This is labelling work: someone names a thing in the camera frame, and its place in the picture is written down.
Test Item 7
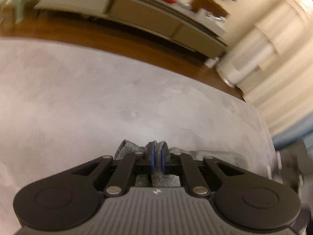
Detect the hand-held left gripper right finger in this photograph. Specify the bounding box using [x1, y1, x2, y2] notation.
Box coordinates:
[160, 142, 247, 197]

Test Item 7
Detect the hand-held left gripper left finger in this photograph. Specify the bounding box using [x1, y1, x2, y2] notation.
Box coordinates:
[66, 141, 157, 197]

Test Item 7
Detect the grey knit garment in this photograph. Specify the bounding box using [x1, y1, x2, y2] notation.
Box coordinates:
[114, 139, 248, 187]

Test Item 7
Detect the small white box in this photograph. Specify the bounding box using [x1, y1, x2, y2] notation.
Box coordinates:
[204, 57, 220, 68]

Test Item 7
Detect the grey upholstered chair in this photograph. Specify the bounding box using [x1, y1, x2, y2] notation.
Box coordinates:
[274, 139, 313, 202]

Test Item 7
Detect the blue curtain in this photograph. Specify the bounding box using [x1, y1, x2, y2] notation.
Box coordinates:
[271, 117, 313, 148]

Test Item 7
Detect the low television cabinet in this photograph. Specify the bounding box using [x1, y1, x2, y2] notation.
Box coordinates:
[34, 0, 230, 60]

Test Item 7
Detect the cream curtain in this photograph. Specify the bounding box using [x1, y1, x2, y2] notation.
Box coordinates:
[241, 42, 313, 138]

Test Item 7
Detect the grey storage box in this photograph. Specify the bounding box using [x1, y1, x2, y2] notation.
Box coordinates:
[196, 8, 228, 37]

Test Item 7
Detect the wooden chessboard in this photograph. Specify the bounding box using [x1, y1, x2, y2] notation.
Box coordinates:
[191, 0, 230, 18]

